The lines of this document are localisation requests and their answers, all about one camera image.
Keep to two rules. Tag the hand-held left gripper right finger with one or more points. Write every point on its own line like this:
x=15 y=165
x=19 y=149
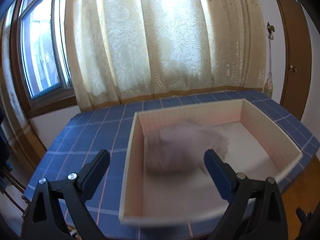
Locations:
x=217 y=172

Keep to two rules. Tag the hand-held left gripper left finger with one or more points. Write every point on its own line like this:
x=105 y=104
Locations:
x=96 y=170

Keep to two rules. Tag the lavender bra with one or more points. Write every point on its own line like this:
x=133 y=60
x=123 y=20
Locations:
x=185 y=147

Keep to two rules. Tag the white cardboard box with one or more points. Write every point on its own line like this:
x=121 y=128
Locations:
x=175 y=200

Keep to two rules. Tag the blue checked tablecloth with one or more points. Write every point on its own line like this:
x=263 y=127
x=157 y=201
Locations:
x=87 y=135

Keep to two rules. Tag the wooden coat rack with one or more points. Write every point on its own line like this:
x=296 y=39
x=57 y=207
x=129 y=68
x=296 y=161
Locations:
x=15 y=192

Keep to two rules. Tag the beige patterned curtain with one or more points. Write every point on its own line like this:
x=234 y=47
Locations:
x=162 y=42
x=15 y=130

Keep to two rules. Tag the dark hanging clothes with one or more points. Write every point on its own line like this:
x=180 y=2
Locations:
x=3 y=142

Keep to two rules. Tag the curtain tieback tassel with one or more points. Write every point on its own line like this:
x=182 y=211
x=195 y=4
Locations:
x=268 y=82

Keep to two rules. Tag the wooden framed window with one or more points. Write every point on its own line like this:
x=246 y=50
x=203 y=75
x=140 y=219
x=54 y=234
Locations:
x=42 y=55

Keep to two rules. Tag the brass door knob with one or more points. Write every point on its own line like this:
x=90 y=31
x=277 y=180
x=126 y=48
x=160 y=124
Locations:
x=293 y=68

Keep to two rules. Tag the brown wooden door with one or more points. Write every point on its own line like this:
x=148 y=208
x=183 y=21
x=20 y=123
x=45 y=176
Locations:
x=290 y=42

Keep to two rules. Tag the ornate metal wall hook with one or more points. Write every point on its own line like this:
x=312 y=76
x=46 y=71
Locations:
x=270 y=28

